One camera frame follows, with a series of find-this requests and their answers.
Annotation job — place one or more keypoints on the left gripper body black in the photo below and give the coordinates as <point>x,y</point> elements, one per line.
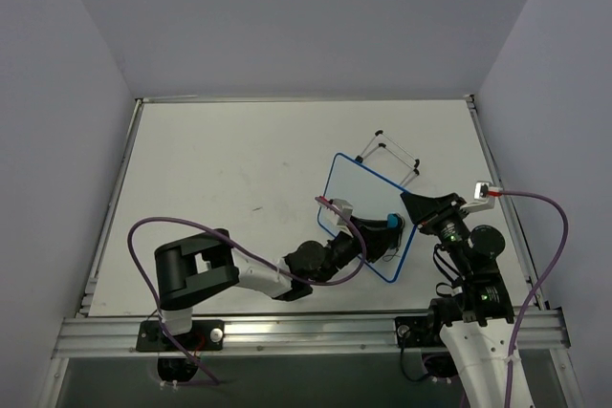
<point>365,240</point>

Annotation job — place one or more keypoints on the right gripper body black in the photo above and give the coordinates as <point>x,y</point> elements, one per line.
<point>438,212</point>

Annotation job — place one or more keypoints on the blue whiteboard eraser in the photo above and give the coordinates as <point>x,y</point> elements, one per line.
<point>394,220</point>

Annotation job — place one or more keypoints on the blue-framed whiteboard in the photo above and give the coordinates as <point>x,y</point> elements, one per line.
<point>374,197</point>

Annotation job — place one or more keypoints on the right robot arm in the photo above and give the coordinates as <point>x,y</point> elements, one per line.
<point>476,322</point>

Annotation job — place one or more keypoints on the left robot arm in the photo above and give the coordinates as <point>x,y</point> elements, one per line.
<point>194,269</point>

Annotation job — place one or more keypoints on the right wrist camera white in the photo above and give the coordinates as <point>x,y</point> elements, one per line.
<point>484,197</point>

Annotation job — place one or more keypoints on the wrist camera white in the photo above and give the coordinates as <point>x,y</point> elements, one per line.
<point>484,197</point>
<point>334,215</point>

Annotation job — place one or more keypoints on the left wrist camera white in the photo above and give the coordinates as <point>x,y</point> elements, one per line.
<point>334,215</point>

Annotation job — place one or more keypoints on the wire whiteboard stand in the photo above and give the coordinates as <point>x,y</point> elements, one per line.
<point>385,155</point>

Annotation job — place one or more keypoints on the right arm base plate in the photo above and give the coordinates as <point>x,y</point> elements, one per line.
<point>413,332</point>

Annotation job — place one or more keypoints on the aluminium front rail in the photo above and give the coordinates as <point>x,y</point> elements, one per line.
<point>284,334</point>

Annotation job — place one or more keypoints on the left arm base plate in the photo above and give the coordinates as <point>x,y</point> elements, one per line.
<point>204,336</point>

